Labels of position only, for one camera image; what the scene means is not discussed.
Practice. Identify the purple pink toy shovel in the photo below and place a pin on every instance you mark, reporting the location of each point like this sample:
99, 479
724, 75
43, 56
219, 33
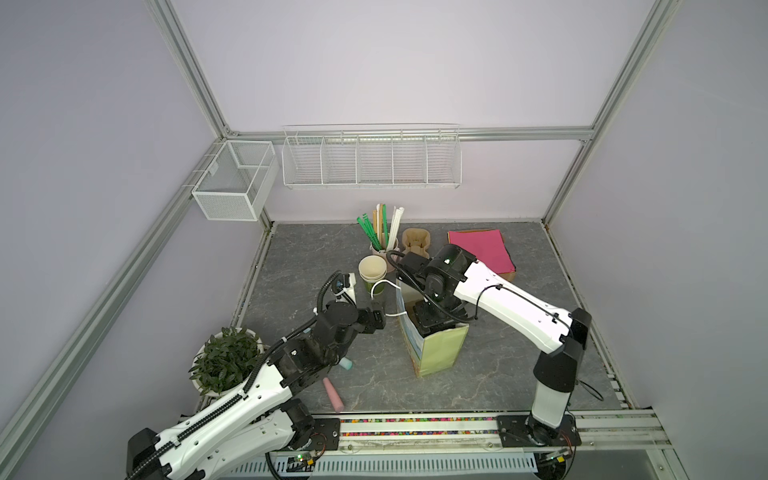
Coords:
333, 396

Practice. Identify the wide white wire basket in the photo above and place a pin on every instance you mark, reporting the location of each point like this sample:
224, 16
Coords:
372, 156

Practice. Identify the pink napkin stack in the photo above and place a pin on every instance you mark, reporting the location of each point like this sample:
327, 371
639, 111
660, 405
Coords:
487, 246

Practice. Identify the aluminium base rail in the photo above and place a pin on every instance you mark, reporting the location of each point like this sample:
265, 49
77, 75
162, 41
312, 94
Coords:
388, 434

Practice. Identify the pink utensil holder cup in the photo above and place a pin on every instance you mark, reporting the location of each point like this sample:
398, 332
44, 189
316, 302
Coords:
382, 252

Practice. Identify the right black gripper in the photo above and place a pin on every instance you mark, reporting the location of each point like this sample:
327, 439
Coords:
424, 321

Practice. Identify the green stirrer sticks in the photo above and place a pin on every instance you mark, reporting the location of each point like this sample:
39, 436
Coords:
368, 228

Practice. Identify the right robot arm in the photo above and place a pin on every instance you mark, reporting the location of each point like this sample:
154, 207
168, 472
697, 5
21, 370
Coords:
559, 334

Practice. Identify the cardboard napkin box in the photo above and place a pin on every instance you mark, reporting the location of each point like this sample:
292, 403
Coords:
508, 276

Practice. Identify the teal toy shovel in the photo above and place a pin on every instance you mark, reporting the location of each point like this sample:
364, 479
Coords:
346, 363

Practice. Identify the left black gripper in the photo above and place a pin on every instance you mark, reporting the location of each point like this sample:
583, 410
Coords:
369, 325

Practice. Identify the cardboard cup carrier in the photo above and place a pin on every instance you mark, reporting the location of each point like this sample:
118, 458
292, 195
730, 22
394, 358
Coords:
417, 241

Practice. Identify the stack of green paper cups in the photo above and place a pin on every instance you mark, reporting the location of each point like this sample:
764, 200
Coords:
372, 269

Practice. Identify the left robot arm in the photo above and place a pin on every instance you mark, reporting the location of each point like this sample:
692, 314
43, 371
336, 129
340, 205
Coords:
263, 413

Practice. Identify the potted green plant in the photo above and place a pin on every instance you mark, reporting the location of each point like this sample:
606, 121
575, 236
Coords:
225, 361

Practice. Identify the painted paper gift bag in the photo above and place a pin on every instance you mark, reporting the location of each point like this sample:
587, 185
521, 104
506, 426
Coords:
430, 350

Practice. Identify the small white wire basket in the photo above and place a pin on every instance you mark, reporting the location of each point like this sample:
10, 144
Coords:
237, 181

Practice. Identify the white wrapped straws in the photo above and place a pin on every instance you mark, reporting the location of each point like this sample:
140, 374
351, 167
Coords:
394, 228

